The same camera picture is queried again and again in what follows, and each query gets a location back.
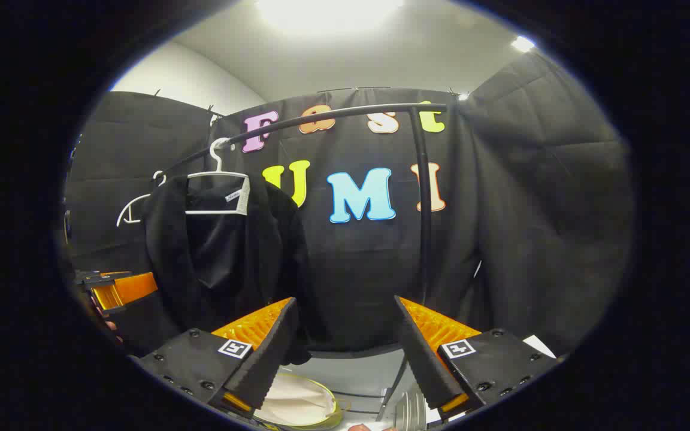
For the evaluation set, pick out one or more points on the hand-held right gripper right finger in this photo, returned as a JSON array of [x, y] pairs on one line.
[[426, 365]]

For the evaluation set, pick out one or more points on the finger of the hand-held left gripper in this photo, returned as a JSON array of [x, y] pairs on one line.
[[132, 288]]

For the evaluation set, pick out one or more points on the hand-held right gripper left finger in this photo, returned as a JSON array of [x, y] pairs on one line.
[[270, 359]]

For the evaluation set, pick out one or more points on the white laundry hamper yellow rim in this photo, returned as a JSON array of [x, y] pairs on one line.
[[294, 404]]

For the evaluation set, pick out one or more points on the black knit sweater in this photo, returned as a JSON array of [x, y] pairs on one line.
[[231, 269]]

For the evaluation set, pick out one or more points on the white plastic hanger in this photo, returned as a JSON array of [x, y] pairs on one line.
[[135, 202], [225, 174]]

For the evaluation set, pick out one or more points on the black metal clothes rack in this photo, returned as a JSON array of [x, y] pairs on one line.
[[423, 209]]

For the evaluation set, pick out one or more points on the white paper sheet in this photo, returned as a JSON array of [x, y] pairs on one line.
[[538, 346]]

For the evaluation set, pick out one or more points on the black backdrop cloth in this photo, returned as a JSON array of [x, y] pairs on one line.
[[530, 209]]

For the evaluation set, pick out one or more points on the small ceiling light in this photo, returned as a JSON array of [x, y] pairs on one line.
[[523, 43]]

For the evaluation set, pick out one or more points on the large ceiling light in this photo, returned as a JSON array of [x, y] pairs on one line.
[[327, 12]]

